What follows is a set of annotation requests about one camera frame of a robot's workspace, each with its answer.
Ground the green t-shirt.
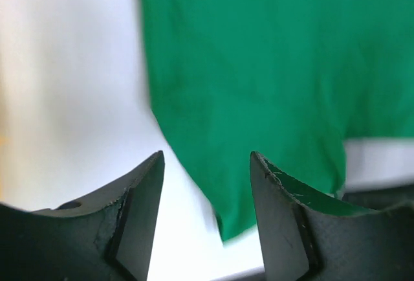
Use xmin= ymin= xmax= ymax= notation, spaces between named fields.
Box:
xmin=141 ymin=0 xmax=413 ymax=241

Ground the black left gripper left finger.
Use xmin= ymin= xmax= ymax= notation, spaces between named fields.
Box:
xmin=1 ymin=152 xmax=164 ymax=280

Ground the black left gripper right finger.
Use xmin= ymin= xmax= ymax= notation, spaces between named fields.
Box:
xmin=250 ymin=152 xmax=413 ymax=280

